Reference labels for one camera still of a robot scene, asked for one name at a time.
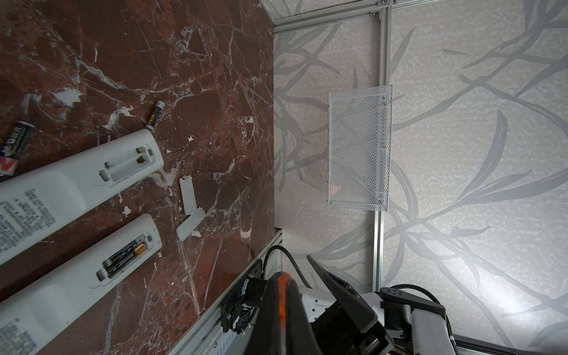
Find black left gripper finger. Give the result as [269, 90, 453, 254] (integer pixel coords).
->
[307, 256, 394, 354]

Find white battery cover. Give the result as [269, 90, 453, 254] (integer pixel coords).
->
[176, 208, 206, 241]
[179, 175, 198, 216]

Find white remote with coloured buttons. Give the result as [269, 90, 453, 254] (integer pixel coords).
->
[1, 214, 162, 354]

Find plain white remote control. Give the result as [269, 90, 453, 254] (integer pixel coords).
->
[1, 130, 164, 263]

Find orange handled screwdriver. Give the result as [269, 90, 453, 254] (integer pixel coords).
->
[244, 272, 322, 354]

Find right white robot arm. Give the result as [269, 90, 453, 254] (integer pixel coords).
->
[300, 287, 522, 354]

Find black AAA battery in remote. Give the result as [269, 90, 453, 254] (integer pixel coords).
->
[101, 239, 146, 272]

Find gold black AAA battery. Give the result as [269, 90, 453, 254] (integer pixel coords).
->
[105, 243, 148, 280]

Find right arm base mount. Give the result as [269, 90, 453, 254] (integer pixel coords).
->
[220, 260, 267, 334]

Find aluminium front rail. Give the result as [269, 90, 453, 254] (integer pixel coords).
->
[170, 228, 283, 354]

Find white wire mesh basket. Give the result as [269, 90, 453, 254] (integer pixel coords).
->
[327, 85, 393, 212]

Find aluminium cage frame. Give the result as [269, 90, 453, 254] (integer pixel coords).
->
[274, 1, 438, 291]

